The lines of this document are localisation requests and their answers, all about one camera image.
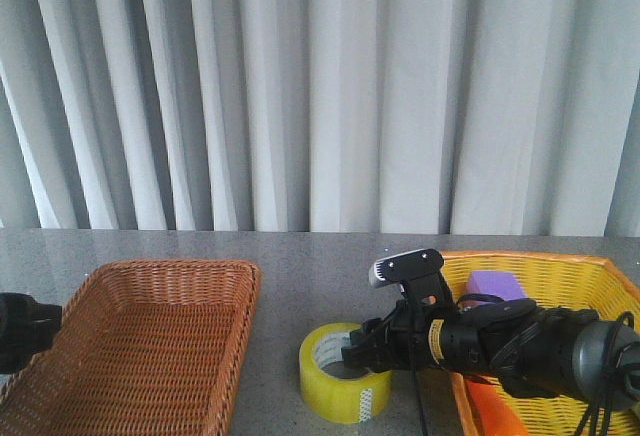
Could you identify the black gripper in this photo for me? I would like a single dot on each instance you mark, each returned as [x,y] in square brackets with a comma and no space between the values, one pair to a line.
[485,340]
[27,328]

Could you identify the yellow packing tape roll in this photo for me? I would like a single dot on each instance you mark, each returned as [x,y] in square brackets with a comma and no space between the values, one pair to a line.
[336,399]

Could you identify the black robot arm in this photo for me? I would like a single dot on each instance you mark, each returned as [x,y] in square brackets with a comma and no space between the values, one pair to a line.
[532,351]

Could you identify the brown wicker basket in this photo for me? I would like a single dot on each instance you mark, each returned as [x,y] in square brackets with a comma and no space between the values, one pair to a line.
[146,347]

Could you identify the orange toy carrot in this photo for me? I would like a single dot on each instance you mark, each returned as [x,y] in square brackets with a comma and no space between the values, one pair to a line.
[496,417]

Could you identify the purple foam cube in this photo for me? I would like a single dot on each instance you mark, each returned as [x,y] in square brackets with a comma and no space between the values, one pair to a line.
[495,283]

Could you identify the yellow plastic basket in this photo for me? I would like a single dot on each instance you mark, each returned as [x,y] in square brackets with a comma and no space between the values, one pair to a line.
[573,281]

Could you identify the white pleated curtain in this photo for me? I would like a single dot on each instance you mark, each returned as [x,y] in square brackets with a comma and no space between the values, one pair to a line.
[471,117]

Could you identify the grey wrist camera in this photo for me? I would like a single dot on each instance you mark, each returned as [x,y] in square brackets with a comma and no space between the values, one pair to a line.
[405,266]

